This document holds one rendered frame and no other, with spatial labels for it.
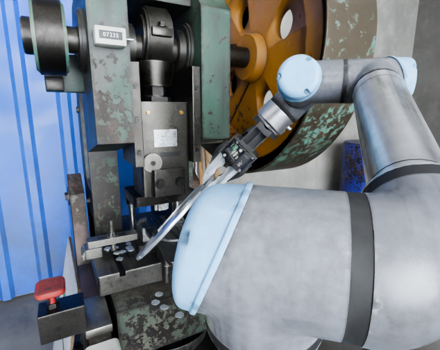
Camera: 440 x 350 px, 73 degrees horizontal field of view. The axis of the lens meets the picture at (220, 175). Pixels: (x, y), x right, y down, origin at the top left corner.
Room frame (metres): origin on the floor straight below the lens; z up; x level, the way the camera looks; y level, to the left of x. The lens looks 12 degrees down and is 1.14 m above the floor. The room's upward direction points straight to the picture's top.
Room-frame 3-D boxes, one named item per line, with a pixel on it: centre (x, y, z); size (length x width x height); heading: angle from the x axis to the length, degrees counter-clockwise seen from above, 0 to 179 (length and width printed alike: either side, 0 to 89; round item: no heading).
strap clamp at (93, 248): (0.89, 0.35, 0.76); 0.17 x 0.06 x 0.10; 118
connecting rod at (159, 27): (0.97, 0.20, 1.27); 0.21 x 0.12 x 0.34; 28
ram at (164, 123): (0.93, 0.18, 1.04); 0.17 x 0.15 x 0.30; 28
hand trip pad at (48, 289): (0.61, 0.38, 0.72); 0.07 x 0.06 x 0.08; 28
